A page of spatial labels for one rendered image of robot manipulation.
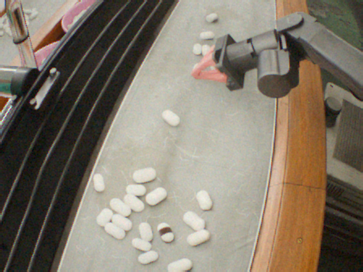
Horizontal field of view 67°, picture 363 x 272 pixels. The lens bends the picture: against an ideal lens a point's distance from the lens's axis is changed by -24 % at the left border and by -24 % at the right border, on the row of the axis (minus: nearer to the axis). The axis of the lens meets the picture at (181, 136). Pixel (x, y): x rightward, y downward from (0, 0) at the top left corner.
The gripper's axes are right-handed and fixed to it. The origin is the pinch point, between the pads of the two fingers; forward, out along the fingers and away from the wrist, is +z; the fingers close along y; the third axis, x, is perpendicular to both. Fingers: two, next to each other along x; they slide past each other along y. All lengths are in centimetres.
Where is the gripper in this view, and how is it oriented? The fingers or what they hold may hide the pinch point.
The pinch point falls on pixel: (196, 74)
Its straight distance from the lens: 66.7
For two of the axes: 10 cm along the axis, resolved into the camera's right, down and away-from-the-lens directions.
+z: -7.5, 2.4, 6.2
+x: 6.2, 5.9, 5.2
